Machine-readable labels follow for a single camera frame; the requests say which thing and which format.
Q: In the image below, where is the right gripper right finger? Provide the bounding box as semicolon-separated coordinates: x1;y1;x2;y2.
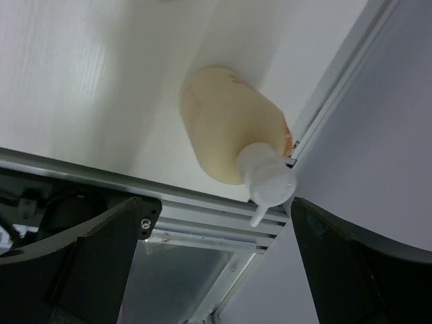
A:
290;198;431;323

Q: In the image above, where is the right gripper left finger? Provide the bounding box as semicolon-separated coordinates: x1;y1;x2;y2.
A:
1;198;140;323

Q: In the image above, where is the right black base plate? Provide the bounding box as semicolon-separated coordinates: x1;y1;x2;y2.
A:
1;168;162;264

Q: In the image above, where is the aluminium rail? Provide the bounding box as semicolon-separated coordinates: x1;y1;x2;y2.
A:
1;148;290;253

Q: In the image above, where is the cream pump bottle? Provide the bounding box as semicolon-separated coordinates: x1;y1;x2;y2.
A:
180;66;297;227

